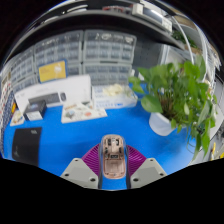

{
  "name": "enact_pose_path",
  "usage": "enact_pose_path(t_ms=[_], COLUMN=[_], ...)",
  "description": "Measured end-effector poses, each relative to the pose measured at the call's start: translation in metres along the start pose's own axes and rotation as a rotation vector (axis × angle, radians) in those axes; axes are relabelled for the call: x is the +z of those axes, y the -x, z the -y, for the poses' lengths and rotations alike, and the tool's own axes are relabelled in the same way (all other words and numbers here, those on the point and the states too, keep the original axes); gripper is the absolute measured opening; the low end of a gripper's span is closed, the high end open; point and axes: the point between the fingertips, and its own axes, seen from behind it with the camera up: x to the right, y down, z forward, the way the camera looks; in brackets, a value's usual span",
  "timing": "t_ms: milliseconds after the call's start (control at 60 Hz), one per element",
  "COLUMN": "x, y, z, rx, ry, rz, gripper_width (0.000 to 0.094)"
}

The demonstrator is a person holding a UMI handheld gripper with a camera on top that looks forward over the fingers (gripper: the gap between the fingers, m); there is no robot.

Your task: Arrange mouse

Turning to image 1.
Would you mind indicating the small dark product box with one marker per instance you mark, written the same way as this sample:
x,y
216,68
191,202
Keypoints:
x,y
35,110

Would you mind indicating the colourful printed sticker sheet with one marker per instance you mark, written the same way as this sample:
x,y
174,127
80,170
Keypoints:
x,y
17,118
81,112

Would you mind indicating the green plant in white pot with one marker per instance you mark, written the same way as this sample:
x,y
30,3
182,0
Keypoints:
x,y
176,90

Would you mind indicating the white keyboard packaging box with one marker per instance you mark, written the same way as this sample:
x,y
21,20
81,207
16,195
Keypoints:
x,y
75,88

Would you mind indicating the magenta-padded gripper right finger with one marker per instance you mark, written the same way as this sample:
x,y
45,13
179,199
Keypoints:
x,y
148,171

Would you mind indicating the white metal shelf rack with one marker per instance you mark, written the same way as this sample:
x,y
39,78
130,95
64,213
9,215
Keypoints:
x,y
203,43

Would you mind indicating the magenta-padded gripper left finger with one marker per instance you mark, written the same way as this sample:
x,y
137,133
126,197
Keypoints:
x,y
78,171

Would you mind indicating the clear plastic storage box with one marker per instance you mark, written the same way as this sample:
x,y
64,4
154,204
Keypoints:
x,y
113,97

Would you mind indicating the black mouse pad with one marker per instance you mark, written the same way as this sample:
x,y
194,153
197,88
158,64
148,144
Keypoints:
x,y
26,145

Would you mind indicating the transparent pink computer mouse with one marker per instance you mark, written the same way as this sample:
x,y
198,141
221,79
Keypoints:
x,y
112,160

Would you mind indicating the yellow box with blue edge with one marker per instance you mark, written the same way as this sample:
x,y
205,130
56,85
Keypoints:
x,y
52,71

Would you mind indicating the red white checked cloth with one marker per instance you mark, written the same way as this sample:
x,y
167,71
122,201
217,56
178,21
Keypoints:
x,y
3,96

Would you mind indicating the grey overhead shelf unit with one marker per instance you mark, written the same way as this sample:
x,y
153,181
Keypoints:
x,y
110,16

